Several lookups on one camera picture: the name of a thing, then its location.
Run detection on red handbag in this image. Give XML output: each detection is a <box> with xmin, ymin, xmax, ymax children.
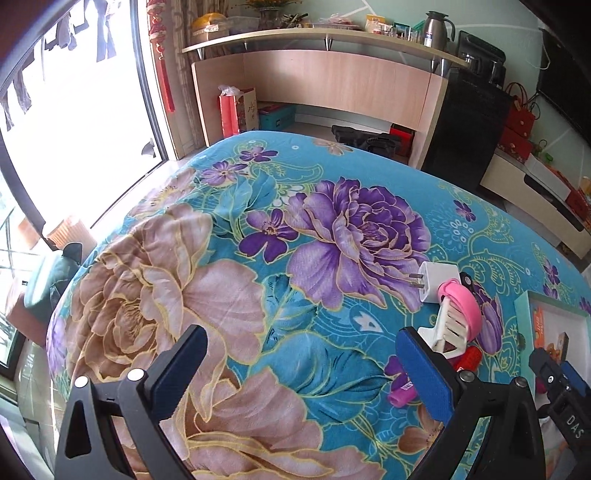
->
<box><xmin>503</xmin><ymin>82</ymin><xmax>539</xmax><ymax>139</ymax></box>

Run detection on white hair claw clip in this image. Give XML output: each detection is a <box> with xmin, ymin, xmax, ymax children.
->
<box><xmin>418</xmin><ymin>298</ymin><xmax>474</xmax><ymax>358</ymax></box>

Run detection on black cabinet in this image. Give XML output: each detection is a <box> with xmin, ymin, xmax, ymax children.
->
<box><xmin>421</xmin><ymin>30</ymin><xmax>513</xmax><ymax>192</ymax></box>

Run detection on cardboard box with yellow item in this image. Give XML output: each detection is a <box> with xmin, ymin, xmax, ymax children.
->
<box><xmin>191</xmin><ymin>13</ymin><xmax>229</xmax><ymax>44</ymax></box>

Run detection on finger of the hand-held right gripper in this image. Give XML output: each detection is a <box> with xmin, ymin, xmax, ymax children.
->
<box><xmin>529</xmin><ymin>347</ymin><xmax>561</xmax><ymax>398</ymax></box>
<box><xmin>560</xmin><ymin>361</ymin><xmax>591</xmax><ymax>398</ymax></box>

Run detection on black bag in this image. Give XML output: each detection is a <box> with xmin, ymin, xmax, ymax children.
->
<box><xmin>331</xmin><ymin>124</ymin><xmax>402</xmax><ymax>155</ymax></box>

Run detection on steel thermos jug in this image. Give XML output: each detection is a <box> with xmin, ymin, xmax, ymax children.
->
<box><xmin>424</xmin><ymin>11</ymin><xmax>456</xmax><ymax>49</ymax></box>

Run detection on red gift box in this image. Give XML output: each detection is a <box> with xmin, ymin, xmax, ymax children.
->
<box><xmin>495</xmin><ymin>127</ymin><xmax>534</xmax><ymax>164</ymax></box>

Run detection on floral teal blanket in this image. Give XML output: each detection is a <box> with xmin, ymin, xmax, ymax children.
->
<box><xmin>46</xmin><ymin>130</ymin><xmax>591</xmax><ymax>480</ymax></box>

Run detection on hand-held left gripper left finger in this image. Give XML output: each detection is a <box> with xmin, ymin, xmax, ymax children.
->
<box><xmin>54</xmin><ymin>324</ymin><xmax>209</xmax><ymax>480</ymax></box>

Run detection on vase of orange flowers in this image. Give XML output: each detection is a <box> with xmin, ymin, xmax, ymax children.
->
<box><xmin>245</xmin><ymin>0</ymin><xmax>289</xmax><ymax>29</ymax></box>

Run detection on red and white gift bag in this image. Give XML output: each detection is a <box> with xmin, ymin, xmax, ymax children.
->
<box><xmin>218</xmin><ymin>85</ymin><xmax>258</xmax><ymax>138</ymax></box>

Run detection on white plug charger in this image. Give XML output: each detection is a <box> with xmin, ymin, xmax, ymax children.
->
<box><xmin>406</xmin><ymin>262</ymin><xmax>462</xmax><ymax>304</ymax></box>

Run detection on patterned curtain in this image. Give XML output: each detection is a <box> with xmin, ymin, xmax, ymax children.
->
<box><xmin>178</xmin><ymin>0</ymin><xmax>206</xmax><ymax>148</ymax></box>

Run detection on small red box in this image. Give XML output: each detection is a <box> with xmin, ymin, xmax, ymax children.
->
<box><xmin>389</xmin><ymin>124</ymin><xmax>415</xmax><ymax>157</ymax></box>

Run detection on white flat box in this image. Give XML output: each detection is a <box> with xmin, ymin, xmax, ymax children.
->
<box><xmin>524</xmin><ymin>154</ymin><xmax>578</xmax><ymax>195</ymax></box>

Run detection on shallow teal cardboard box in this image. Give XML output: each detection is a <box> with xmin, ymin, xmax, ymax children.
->
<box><xmin>514</xmin><ymin>291</ymin><xmax>591</xmax><ymax>480</ymax></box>

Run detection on red knot ornament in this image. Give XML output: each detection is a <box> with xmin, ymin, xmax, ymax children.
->
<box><xmin>147</xmin><ymin>0</ymin><xmax>176</xmax><ymax>114</ymax></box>

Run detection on blue storage box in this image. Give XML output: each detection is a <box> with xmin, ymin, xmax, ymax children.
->
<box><xmin>257</xmin><ymin>102</ymin><xmax>298</xmax><ymax>131</ymax></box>

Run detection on wooden shelf unit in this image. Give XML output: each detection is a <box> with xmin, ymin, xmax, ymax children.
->
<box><xmin>181</xmin><ymin>25</ymin><xmax>469</xmax><ymax>169</ymax></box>

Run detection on pink plastic roller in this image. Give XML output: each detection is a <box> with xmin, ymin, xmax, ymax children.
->
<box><xmin>438</xmin><ymin>279</ymin><xmax>481</xmax><ymax>342</ymax></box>

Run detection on small red plastic object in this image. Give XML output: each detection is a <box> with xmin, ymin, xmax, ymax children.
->
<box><xmin>451</xmin><ymin>346</ymin><xmax>483</xmax><ymax>372</ymax></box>

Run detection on black flat television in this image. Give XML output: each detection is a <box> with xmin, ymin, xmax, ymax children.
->
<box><xmin>538</xmin><ymin>28</ymin><xmax>591</xmax><ymax>134</ymax></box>

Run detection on magenta marker pen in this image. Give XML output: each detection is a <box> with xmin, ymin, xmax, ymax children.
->
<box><xmin>388</xmin><ymin>376</ymin><xmax>419</xmax><ymax>408</ymax></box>

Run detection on white television console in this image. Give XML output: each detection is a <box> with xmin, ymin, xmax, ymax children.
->
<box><xmin>480</xmin><ymin>150</ymin><xmax>591</xmax><ymax>259</ymax></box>

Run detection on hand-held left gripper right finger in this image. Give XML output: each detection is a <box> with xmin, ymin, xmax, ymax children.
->
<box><xmin>396</xmin><ymin>327</ymin><xmax>541</xmax><ymax>480</ymax></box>

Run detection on hanging dark clothes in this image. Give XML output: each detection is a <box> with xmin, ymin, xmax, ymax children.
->
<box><xmin>0</xmin><ymin>0</ymin><xmax>118</xmax><ymax>132</ymax></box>

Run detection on red patterned box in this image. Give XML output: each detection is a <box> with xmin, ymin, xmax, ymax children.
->
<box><xmin>566</xmin><ymin>189</ymin><xmax>591</xmax><ymax>213</ymax></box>

